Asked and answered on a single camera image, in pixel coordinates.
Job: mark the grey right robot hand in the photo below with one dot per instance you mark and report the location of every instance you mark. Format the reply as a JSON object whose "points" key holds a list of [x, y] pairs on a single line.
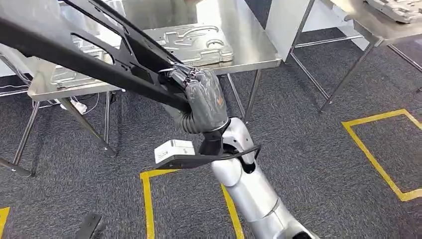
{"points": [[207, 102]]}

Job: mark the black metal plate with cutouts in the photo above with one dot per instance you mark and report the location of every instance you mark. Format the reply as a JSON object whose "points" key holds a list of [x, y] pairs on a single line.
{"points": [[66, 56]]}

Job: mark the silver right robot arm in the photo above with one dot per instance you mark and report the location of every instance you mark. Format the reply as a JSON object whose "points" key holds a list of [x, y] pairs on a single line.
{"points": [[250, 194]]}

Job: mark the stamped silver metal panel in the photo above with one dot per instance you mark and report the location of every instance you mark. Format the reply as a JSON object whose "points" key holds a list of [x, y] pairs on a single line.
{"points": [[197, 46], [66, 77], [395, 10]]}

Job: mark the steel work table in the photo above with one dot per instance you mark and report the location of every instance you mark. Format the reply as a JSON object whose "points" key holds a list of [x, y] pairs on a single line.
{"points": [[372, 26], [247, 39]]}

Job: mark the white board panel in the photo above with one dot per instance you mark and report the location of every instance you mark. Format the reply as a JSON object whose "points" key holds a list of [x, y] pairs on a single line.
{"points": [[280, 26]]}

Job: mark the yellow floor tape square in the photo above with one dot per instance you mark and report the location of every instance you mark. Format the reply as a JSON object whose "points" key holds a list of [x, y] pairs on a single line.
{"points": [[147, 198], [349, 125], [3, 217]]}

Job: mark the white power strip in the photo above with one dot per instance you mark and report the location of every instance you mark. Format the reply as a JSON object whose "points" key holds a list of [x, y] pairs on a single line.
{"points": [[77, 106]]}

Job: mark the black robot foot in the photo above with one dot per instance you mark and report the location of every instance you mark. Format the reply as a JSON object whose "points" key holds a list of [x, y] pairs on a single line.
{"points": [[89, 226]]}

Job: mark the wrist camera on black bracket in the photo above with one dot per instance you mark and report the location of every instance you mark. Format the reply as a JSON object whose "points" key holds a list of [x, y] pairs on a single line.
{"points": [[173, 150]]}

